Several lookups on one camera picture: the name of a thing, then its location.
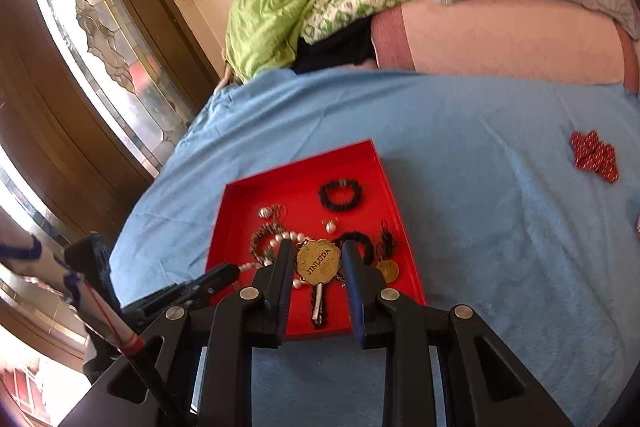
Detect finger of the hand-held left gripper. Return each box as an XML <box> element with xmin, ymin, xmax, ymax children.
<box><xmin>122</xmin><ymin>264</ymin><xmax>241</xmax><ymax>314</ymax></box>

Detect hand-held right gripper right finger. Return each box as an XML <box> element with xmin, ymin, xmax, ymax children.
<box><xmin>341</xmin><ymin>241</ymin><xmax>576</xmax><ymax>427</ymax></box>

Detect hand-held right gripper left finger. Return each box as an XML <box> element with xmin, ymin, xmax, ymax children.
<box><xmin>57</xmin><ymin>239</ymin><xmax>296</xmax><ymax>427</ymax></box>

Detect gold tag hair clip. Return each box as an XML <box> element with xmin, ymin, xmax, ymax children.
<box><xmin>295</xmin><ymin>239</ymin><xmax>344</xmax><ymax>326</ymax></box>

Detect white pearl necklace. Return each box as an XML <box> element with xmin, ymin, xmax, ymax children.
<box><xmin>238</xmin><ymin>231</ymin><xmax>310</xmax><ymax>290</ymax></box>

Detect leopard chain bracelet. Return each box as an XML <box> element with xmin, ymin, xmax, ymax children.
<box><xmin>249</xmin><ymin>224</ymin><xmax>281</xmax><ymax>266</ymax></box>

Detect black spiral cord gold pendant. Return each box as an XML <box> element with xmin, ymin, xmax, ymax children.
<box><xmin>375</xmin><ymin>220</ymin><xmax>401</xmax><ymax>284</ymax></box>

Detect black round hair clip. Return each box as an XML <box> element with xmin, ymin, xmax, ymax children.
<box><xmin>334</xmin><ymin>231</ymin><xmax>376</xmax><ymax>267</ymax></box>

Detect pearl pendant chain necklace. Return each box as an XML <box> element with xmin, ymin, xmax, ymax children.
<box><xmin>257</xmin><ymin>204</ymin><xmax>289</xmax><ymax>225</ymax></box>

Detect black beaded bracelet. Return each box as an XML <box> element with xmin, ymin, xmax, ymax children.
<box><xmin>318</xmin><ymin>179</ymin><xmax>363</xmax><ymax>210</ymax></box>

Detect red tray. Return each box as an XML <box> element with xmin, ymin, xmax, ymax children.
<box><xmin>204</xmin><ymin>139</ymin><xmax>428</xmax><ymax>341</ymax></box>

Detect white cloth with blue trim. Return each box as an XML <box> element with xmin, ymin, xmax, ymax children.
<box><xmin>0</xmin><ymin>234</ymin><xmax>83</xmax><ymax>308</ymax></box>

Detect blue blanket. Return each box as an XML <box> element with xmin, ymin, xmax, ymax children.
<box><xmin>108</xmin><ymin>69</ymin><xmax>640</xmax><ymax>427</ymax></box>

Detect wooden door with glass pane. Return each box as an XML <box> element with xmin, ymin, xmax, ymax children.
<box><xmin>0</xmin><ymin>0</ymin><xmax>222</xmax><ymax>358</ymax></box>

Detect black cloth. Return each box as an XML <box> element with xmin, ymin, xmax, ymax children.
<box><xmin>291</xmin><ymin>18</ymin><xmax>379</xmax><ymax>74</ymax></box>

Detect red polka dot scrunchie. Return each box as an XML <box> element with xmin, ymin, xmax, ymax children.
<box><xmin>570</xmin><ymin>130</ymin><xmax>620</xmax><ymax>184</ymax></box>

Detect pink mattress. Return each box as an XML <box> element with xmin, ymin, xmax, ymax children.
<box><xmin>371</xmin><ymin>0</ymin><xmax>640</xmax><ymax>86</ymax></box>

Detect white red striped cord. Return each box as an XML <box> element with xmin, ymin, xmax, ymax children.
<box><xmin>80</xmin><ymin>281</ymin><xmax>147</xmax><ymax>354</ymax></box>

